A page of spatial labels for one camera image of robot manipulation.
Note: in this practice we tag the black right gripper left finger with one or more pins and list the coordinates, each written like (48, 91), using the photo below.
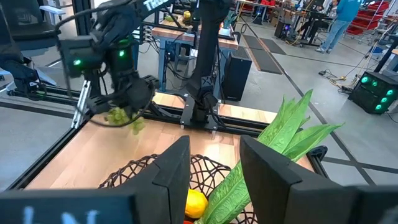
(164, 186)

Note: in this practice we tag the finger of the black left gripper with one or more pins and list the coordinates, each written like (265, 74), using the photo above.
(98, 105)

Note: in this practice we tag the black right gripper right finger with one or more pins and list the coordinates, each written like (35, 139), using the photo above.
(273, 193)

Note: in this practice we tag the green grape bunch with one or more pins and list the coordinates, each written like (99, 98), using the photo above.
(118, 116)

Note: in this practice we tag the orange-yellow lemon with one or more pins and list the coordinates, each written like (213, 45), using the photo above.
(196, 203)

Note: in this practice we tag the green romaine lettuce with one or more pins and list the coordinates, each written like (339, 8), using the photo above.
(292, 124)

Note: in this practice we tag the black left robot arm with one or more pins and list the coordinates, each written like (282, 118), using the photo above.
(205, 62)

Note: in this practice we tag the dark woven wicker basket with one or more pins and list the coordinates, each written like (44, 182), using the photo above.
(217, 165)

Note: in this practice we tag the silver aluminium extrusion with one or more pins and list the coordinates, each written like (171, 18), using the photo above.
(81, 105)

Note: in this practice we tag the wooden table blue legs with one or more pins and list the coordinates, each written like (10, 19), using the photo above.
(174, 34)

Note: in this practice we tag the black computer tower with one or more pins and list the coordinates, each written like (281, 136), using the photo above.
(236, 77)

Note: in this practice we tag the black office chair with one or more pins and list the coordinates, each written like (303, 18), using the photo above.
(28, 28)

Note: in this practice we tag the potted plant white pot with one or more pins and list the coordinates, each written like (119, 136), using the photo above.
(228, 25)

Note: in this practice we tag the black floor mat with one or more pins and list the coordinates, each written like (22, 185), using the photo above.
(265, 60)
(273, 46)

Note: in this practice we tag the black computer green lights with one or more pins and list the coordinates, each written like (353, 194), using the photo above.
(370, 93)

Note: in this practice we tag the person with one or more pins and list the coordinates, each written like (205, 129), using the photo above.
(342, 18)

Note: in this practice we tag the red bin cart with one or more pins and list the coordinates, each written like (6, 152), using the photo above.
(370, 18)

